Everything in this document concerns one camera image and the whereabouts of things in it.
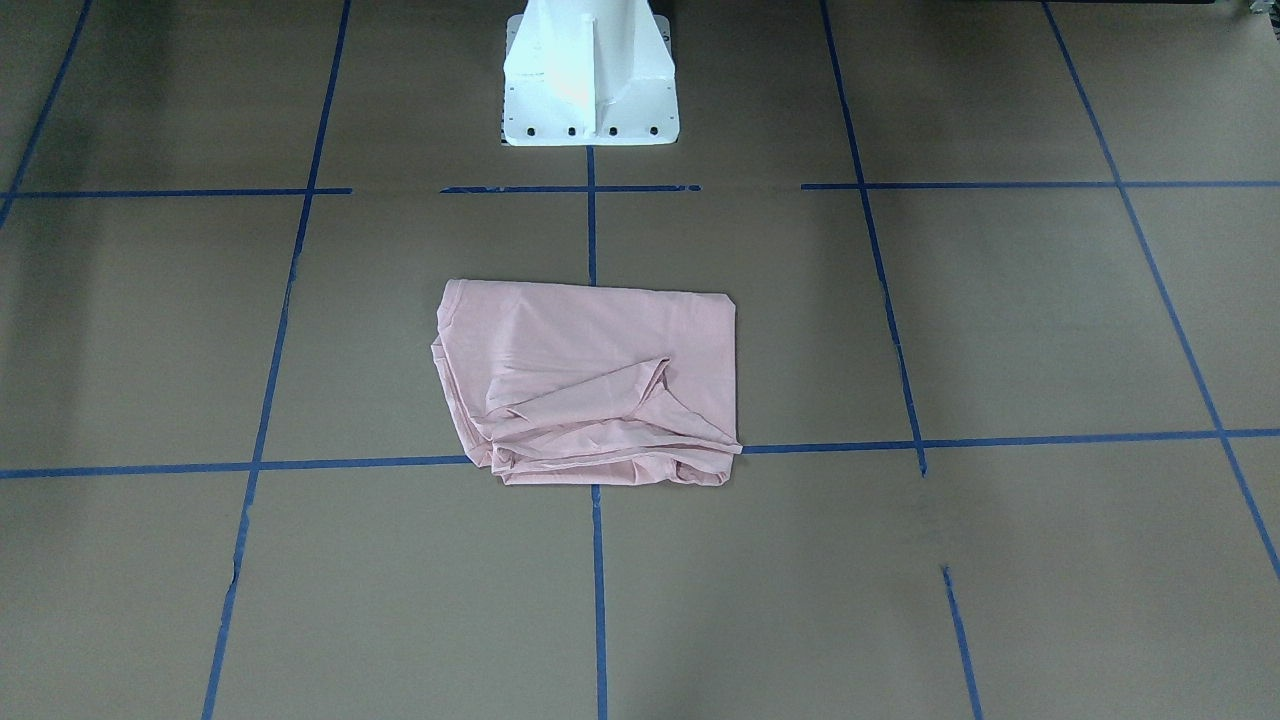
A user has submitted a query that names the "pink Snoopy t-shirt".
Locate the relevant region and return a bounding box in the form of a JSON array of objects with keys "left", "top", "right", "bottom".
[{"left": 431, "top": 279, "right": 742, "bottom": 487}]

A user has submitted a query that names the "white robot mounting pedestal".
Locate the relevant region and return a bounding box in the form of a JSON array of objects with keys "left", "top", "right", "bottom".
[{"left": 500, "top": 1, "right": 681, "bottom": 147}]

